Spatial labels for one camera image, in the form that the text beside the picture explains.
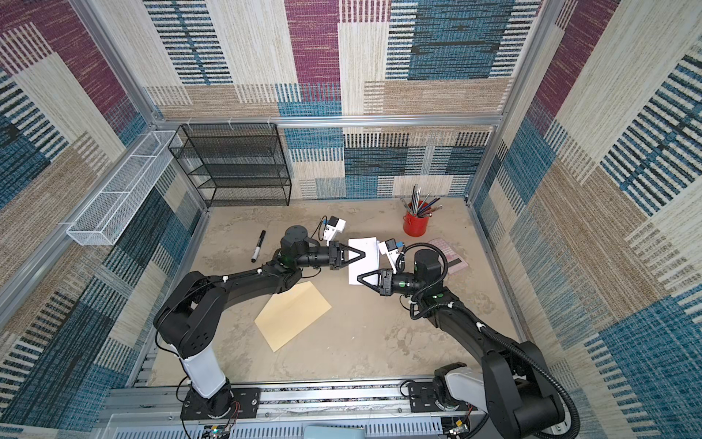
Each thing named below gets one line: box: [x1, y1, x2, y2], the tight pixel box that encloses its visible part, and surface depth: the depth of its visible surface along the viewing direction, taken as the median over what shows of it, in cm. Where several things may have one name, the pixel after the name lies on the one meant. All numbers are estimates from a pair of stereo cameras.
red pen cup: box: [403, 212, 430, 237], surface depth 110 cm
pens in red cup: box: [400, 183, 443, 218], surface depth 107 cm
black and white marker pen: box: [251, 229, 266, 263], surface depth 107 cm
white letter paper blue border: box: [348, 236, 381, 286], surface depth 78 cm
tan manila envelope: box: [254, 280, 332, 354], surface depth 90 cm
